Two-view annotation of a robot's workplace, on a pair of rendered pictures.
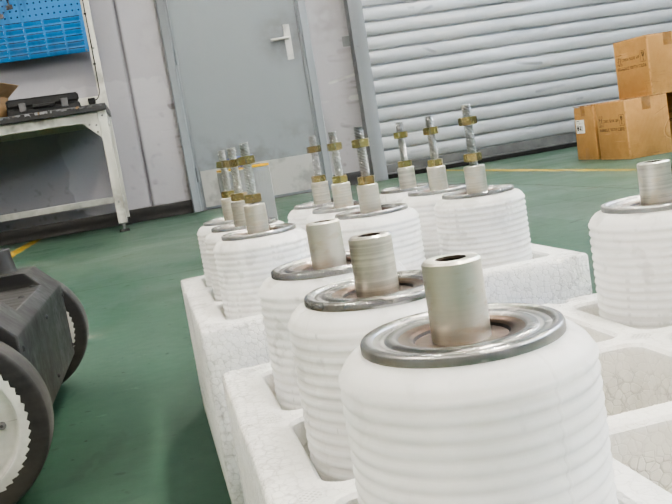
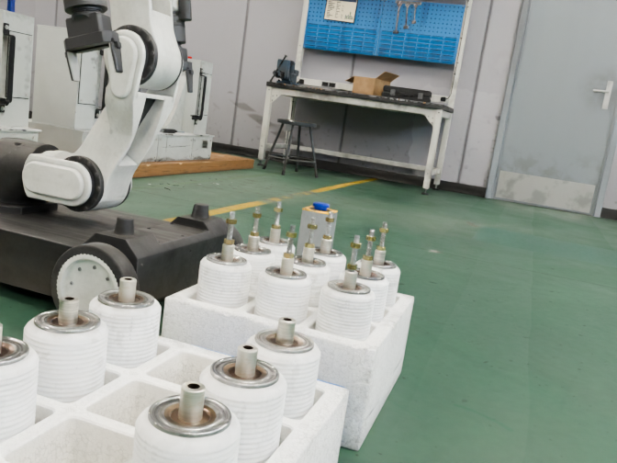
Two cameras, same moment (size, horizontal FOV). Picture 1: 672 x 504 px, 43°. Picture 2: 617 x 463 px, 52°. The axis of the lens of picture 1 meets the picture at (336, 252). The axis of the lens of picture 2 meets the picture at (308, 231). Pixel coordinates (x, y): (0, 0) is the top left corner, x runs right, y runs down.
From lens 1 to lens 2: 0.65 m
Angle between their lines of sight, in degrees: 29
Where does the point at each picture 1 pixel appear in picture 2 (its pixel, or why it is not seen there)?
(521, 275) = (330, 344)
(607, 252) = not seen: hidden behind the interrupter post
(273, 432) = not seen: hidden behind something
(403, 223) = (286, 287)
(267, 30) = (593, 82)
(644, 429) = (94, 425)
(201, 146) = (508, 152)
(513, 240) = (344, 323)
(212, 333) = (169, 300)
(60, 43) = (437, 54)
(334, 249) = (124, 293)
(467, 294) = not seen: outside the picture
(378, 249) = (63, 306)
